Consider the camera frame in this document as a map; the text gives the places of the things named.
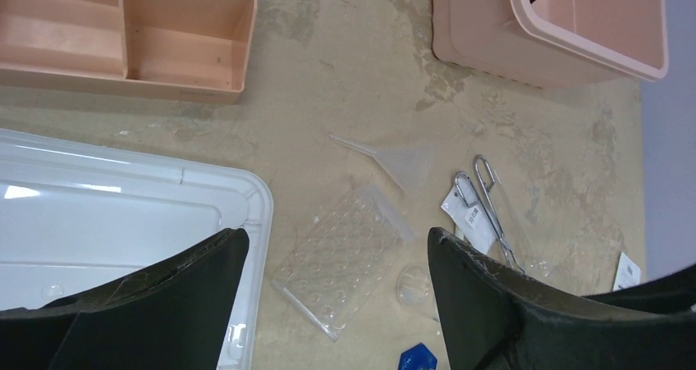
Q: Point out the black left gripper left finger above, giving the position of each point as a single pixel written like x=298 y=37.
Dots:
x=170 y=315

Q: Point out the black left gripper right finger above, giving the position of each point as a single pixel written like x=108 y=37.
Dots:
x=493 y=317

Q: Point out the blue plastic hexagonal piece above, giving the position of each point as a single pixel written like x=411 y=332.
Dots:
x=417 y=357

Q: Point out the metal crucible tongs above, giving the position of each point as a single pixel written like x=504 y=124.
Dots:
x=486 y=178

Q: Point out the small clear glass dish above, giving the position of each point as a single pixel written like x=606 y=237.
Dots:
x=414 y=291

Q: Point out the white instruction sheet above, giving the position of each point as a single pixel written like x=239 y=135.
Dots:
x=628 y=274

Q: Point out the clear plastic well plate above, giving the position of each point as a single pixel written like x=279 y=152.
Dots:
x=329 y=276

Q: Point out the clear plastic funnel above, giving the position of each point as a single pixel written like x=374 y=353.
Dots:
x=407 y=165

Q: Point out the peach slotted file organizer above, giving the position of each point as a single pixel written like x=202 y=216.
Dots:
x=184 y=50

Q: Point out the pink plastic bin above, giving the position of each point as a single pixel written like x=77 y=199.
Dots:
x=554 y=43

